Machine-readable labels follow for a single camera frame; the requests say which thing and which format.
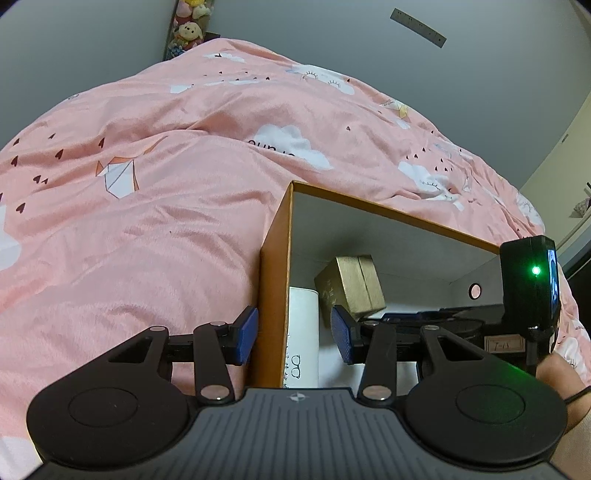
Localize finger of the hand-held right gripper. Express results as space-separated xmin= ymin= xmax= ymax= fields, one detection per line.
xmin=381 ymin=311 xmax=455 ymax=326

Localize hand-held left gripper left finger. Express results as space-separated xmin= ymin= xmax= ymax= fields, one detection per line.
xmin=107 ymin=306 xmax=259 ymax=407

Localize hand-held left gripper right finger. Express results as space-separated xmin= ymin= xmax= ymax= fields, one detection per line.
xmin=330 ymin=305 xmax=509 ymax=407

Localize orange cardboard box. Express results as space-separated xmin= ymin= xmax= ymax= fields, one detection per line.
xmin=259 ymin=181 xmax=509 ymax=388

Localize person's right hand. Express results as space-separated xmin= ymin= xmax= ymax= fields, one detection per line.
xmin=536 ymin=353 xmax=581 ymax=432

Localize white box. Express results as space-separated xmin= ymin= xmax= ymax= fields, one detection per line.
xmin=287 ymin=286 xmax=320 ymax=388

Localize gold gift box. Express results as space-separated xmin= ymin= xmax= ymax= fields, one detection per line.
xmin=314 ymin=255 xmax=387 ymax=319

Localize pink printed blanket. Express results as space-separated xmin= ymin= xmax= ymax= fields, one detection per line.
xmin=0 ymin=37 xmax=591 ymax=472

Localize column of plush toys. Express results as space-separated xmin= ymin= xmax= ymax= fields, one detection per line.
xmin=164 ymin=0 xmax=218 ymax=61

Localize grey wall socket strip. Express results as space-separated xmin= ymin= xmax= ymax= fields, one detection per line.
xmin=390 ymin=8 xmax=448 ymax=48

